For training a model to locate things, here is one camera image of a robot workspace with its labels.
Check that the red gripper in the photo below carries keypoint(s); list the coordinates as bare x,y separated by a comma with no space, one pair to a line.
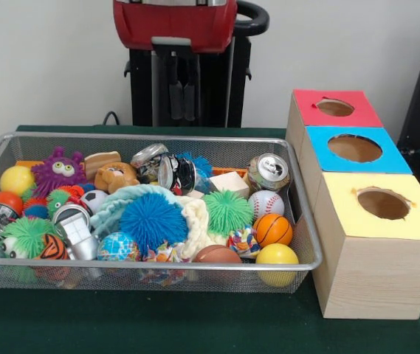
176,22

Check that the crushed black red can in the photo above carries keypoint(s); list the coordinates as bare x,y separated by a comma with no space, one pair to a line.
178,177

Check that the cream fleece cloth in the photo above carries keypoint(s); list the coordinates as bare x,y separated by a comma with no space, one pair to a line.
195,221

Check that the colourful patterned cloth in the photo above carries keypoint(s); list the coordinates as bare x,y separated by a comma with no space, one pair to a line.
243,241

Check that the wooden box with three holes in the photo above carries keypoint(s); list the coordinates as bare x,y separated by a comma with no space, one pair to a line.
375,273

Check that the crushed silver can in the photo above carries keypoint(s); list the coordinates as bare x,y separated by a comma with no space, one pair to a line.
148,155

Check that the green spiky ball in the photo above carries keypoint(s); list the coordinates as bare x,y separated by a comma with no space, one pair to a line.
228,212

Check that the large blue spiky ball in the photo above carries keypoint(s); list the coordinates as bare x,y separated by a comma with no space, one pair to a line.
154,223

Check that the purple spiky monster toy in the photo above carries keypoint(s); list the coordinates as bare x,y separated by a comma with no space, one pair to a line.
59,171

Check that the orange basketball toy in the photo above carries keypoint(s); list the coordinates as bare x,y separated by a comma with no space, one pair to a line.
272,230

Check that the brown football toy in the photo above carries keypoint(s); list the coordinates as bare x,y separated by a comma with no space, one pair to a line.
217,254

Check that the yellow foam ball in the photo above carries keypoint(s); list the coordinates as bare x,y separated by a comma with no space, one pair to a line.
277,258

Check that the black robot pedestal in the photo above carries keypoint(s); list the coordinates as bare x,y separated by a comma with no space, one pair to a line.
231,92

